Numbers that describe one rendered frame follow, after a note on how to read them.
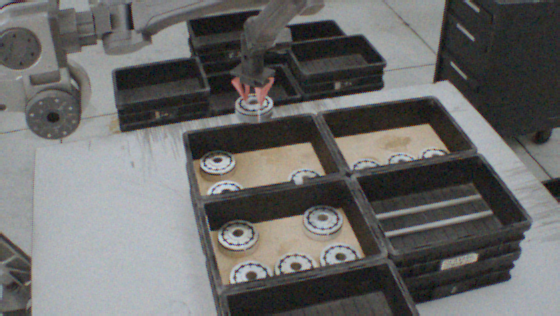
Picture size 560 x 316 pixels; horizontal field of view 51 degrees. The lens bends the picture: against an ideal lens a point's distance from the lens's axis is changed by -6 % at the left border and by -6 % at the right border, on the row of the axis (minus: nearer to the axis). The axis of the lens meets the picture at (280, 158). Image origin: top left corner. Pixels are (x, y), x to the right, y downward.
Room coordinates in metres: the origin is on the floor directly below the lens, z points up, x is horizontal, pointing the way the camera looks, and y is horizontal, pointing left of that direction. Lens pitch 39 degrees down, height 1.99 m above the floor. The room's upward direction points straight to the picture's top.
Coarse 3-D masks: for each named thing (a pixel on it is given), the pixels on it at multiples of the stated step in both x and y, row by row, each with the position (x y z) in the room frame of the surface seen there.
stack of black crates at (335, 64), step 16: (304, 48) 2.60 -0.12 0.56; (320, 48) 2.63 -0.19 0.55; (336, 48) 2.65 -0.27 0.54; (352, 48) 2.67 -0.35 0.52; (368, 48) 2.59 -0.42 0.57; (288, 64) 2.54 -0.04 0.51; (304, 64) 2.58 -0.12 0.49; (320, 64) 2.58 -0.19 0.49; (336, 64) 2.58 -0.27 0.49; (352, 64) 2.58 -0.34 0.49; (368, 64) 2.40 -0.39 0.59; (384, 64) 2.41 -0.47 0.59; (304, 80) 2.33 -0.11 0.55; (320, 80) 2.34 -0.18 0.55; (336, 80) 2.36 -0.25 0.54; (352, 80) 2.37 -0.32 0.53; (368, 80) 2.40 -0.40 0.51; (304, 96) 2.31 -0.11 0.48; (320, 96) 2.33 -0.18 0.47; (336, 96) 2.36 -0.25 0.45
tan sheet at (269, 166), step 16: (304, 144) 1.51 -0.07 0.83; (240, 160) 1.43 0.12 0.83; (256, 160) 1.43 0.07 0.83; (272, 160) 1.43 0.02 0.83; (288, 160) 1.43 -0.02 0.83; (304, 160) 1.43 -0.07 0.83; (240, 176) 1.36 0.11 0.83; (256, 176) 1.36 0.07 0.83; (272, 176) 1.36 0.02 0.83; (288, 176) 1.36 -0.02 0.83
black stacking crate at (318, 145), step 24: (288, 120) 1.50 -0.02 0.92; (312, 120) 1.51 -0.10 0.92; (192, 144) 1.43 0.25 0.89; (216, 144) 1.45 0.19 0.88; (240, 144) 1.47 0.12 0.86; (264, 144) 1.49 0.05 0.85; (288, 144) 1.50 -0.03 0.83; (312, 144) 1.50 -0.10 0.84; (336, 168) 1.29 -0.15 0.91; (192, 192) 1.30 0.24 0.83
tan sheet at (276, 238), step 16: (256, 224) 1.17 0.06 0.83; (272, 224) 1.17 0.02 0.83; (288, 224) 1.17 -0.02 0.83; (272, 240) 1.11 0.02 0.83; (288, 240) 1.11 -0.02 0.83; (304, 240) 1.11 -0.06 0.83; (336, 240) 1.11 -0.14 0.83; (352, 240) 1.11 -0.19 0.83; (224, 256) 1.05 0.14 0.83; (256, 256) 1.05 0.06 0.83; (272, 256) 1.05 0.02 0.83; (224, 272) 1.00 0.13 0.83; (272, 272) 1.00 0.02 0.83
